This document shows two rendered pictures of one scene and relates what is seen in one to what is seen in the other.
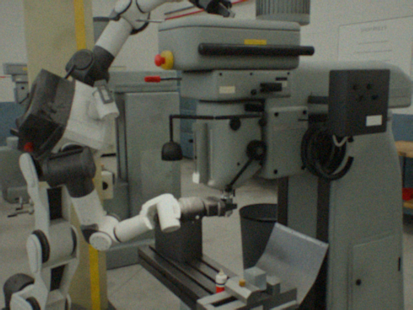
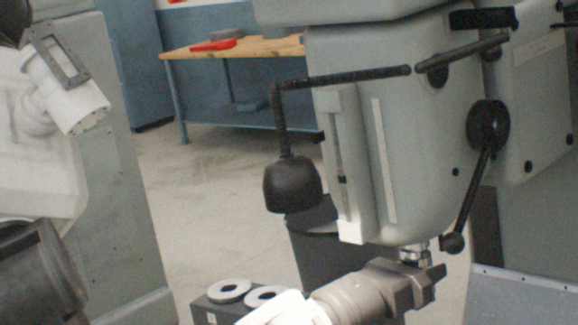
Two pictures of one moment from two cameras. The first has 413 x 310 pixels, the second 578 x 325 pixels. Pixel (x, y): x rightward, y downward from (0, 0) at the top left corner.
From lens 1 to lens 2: 0.72 m
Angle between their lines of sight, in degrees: 12
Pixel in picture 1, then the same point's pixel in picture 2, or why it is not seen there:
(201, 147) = (354, 150)
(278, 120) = (518, 40)
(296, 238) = (539, 292)
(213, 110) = (376, 46)
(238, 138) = (447, 106)
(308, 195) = (559, 193)
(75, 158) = (27, 269)
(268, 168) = (513, 162)
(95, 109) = (38, 107)
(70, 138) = not seen: outside the picture
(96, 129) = (52, 162)
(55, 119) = not seen: outside the picture
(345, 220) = not seen: outside the picture
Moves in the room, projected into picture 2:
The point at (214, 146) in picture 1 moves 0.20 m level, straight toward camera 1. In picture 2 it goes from (390, 142) to (459, 182)
